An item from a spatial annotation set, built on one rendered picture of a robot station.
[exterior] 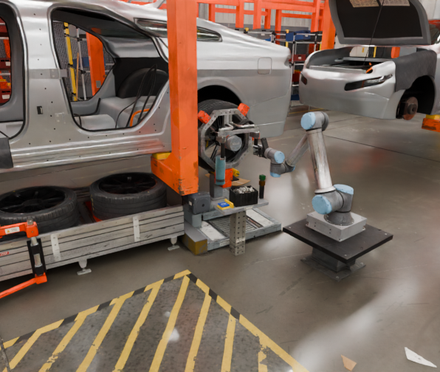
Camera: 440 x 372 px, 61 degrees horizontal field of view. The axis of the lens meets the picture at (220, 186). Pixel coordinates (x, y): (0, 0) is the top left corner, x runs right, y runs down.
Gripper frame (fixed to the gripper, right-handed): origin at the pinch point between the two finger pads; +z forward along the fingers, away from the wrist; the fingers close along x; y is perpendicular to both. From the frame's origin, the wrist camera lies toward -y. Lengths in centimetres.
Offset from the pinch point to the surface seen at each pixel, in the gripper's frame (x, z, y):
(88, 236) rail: -149, 1, 53
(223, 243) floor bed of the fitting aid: -42, -18, 79
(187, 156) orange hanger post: -70, -8, -1
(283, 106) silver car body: 67, 45, -23
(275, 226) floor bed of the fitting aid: 15, -18, 77
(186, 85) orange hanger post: -69, -8, -55
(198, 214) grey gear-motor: -52, 9, 60
